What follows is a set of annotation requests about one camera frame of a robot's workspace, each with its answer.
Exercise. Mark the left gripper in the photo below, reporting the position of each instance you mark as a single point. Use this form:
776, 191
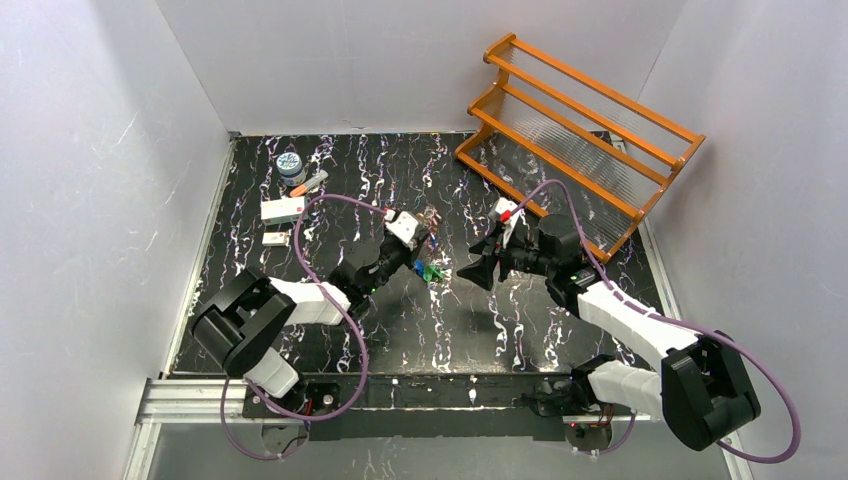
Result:
411, 250

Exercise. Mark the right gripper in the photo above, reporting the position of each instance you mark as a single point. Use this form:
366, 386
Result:
500, 252

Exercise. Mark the keyring with coloured key tags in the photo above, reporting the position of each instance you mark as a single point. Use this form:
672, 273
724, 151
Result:
426, 267

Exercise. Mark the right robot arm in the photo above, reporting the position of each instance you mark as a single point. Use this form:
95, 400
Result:
696, 385

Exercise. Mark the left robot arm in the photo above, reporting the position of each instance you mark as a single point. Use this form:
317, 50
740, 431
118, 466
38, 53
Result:
239, 324

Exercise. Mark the orange wooden shelf rack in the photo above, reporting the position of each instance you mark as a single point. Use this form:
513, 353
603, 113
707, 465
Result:
621, 154

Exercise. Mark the small white flat box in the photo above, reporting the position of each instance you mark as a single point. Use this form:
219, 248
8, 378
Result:
276, 239

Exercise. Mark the white medicine box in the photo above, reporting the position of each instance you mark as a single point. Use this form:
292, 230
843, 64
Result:
281, 211

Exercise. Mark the orange and white tube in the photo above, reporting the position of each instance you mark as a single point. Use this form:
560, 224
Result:
309, 185

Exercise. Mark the round blue-white jar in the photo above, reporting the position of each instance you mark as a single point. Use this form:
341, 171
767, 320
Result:
291, 169

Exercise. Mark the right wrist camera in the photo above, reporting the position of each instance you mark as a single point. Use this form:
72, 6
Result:
503, 214

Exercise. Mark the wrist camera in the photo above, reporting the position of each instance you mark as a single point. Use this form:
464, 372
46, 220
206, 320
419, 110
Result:
409, 229
503, 214

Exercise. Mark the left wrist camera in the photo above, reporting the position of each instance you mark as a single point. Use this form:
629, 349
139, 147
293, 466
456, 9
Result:
409, 229

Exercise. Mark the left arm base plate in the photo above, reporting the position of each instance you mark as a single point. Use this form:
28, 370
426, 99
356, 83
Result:
307, 397

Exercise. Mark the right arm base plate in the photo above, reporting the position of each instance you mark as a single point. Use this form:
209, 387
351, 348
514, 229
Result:
558, 398

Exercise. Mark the aluminium rail frame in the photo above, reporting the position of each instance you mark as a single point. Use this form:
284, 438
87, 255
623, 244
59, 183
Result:
450, 426

